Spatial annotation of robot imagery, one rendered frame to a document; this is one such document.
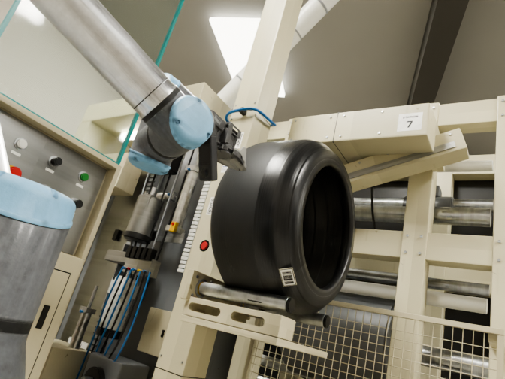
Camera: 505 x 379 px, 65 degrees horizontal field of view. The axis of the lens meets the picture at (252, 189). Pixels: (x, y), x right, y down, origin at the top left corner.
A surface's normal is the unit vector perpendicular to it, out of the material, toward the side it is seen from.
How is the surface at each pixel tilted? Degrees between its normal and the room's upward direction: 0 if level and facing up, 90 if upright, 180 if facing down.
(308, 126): 90
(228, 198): 95
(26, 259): 88
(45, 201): 84
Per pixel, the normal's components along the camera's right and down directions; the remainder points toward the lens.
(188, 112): 0.65, -0.11
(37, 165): 0.82, 0.00
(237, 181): -0.48, -0.51
